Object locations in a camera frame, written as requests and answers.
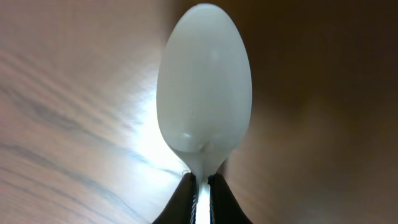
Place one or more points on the white spoon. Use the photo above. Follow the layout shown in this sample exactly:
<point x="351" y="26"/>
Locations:
<point x="204" y="94"/>

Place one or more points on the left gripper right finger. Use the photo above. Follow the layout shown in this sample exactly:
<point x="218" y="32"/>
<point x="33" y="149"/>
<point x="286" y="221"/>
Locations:
<point x="224" y="209"/>

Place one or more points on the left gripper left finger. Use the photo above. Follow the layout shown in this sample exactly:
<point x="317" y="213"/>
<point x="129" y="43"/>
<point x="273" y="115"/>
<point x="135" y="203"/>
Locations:
<point x="181" y="208"/>

